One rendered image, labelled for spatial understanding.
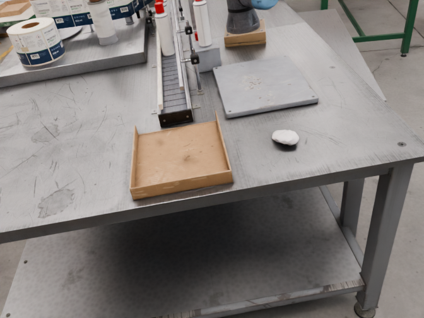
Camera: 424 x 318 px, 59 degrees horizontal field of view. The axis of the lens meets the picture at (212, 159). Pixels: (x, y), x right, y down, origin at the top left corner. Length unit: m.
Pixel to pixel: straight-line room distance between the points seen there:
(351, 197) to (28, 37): 1.47
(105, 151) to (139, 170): 0.17
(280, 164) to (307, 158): 0.08
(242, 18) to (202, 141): 0.75
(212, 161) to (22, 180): 0.56
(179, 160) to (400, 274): 1.16
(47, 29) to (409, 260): 1.86
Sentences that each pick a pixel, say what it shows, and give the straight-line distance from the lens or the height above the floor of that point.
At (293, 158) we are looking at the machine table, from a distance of 1.04.
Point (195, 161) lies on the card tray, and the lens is 1.05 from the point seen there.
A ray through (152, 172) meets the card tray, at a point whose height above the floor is 0.83.
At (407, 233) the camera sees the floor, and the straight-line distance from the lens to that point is 2.03.
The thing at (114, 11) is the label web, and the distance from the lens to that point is 2.07.
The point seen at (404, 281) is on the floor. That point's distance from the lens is 1.85.
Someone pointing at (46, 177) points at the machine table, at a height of 0.83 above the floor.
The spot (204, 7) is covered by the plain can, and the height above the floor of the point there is 1.07.
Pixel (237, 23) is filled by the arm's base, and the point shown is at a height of 0.92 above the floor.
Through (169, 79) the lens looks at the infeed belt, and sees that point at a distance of 1.41.
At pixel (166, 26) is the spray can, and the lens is 1.57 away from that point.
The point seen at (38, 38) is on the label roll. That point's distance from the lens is 1.82.
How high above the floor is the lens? 1.48
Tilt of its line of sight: 38 degrees down
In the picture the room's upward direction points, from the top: 9 degrees counter-clockwise
